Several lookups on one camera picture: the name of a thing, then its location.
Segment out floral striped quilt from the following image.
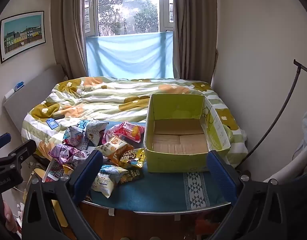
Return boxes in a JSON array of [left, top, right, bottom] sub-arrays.
[[21, 76, 249, 168]]

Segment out gold chocolate snack packet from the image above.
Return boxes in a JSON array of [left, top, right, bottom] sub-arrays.
[[118, 148, 146, 170]]

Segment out person's left hand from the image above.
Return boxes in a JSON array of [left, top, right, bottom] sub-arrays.
[[3, 200, 19, 233]]

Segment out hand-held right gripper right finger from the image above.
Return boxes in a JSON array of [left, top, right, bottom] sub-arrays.
[[206, 150, 307, 240]]

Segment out pink white snack packet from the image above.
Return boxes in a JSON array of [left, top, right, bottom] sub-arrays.
[[103, 124, 122, 141]]

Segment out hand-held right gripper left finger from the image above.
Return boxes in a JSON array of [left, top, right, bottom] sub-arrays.
[[22, 150, 104, 240]]

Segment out green cardboard box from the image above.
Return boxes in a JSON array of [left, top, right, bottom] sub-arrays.
[[143, 93, 231, 174]]

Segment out black bent rod stand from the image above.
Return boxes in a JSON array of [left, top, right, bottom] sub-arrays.
[[243, 59, 307, 167]]

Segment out window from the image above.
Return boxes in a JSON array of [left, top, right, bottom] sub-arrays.
[[83, 0, 175, 37]]

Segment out white blue printed snack packet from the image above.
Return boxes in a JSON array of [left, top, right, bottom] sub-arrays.
[[78, 119, 109, 147]]

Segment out blue cartoon snack packet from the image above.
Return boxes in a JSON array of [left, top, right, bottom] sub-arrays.
[[63, 125, 85, 147]]

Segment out light blue window cloth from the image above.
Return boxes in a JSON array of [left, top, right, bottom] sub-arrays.
[[86, 31, 174, 79]]

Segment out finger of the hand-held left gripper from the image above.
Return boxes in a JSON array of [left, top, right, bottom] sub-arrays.
[[0, 139, 37, 173], [0, 133, 12, 152]]

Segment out brown curtain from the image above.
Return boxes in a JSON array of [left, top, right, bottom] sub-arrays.
[[50, 0, 99, 81], [172, 0, 219, 87]]

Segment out framed wall poster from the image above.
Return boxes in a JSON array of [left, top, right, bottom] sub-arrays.
[[0, 10, 46, 64]]

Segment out dark green snack packet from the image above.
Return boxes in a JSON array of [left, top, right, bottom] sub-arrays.
[[118, 167, 145, 185]]

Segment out purple snack packet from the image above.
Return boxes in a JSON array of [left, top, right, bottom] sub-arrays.
[[68, 148, 93, 167], [49, 143, 74, 164]]

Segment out orange snack packet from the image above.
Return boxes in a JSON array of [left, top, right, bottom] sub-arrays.
[[62, 164, 76, 178]]

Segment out cream chiffon cake packet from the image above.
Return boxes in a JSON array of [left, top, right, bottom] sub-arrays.
[[95, 135, 134, 166]]

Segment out pink strawberry snack packet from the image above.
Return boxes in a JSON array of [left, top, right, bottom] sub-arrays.
[[113, 121, 146, 144]]

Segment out teal patterned tablecloth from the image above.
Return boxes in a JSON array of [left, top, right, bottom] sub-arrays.
[[47, 121, 231, 212]]

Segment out grey headboard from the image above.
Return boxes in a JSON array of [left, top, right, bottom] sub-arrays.
[[3, 64, 69, 141]]

